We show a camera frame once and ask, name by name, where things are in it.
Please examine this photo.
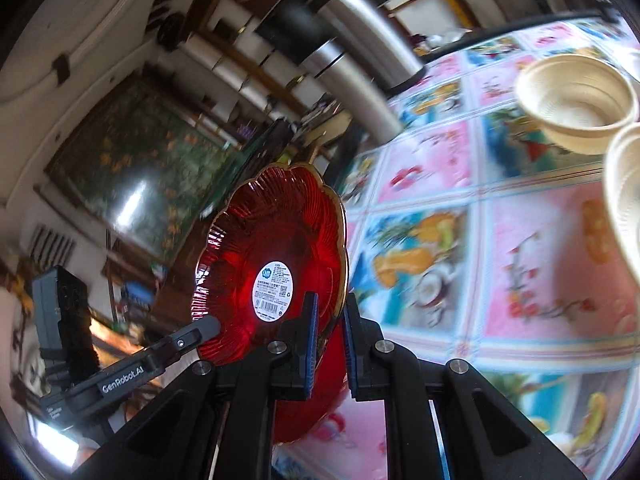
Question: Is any red glass scalloped plate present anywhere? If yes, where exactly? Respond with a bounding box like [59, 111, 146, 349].
[191, 164, 348, 443]

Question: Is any colourful patterned tablecloth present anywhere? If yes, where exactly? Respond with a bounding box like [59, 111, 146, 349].
[271, 18, 640, 480]

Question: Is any floral painting with glass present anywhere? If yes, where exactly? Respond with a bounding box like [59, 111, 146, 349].
[46, 76, 236, 263]

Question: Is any beige ribbed paper bowl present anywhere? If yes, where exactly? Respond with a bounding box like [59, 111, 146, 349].
[513, 54, 639, 155]

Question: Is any slim steel thermos bottle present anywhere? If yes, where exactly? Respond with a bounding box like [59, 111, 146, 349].
[302, 40, 404, 145]

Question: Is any large steel thermos flask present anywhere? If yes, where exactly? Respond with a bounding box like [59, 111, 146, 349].
[255, 0, 426, 94]

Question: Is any black GenRobot.AI handle device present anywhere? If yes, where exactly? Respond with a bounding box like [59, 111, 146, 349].
[32, 266, 220, 430]

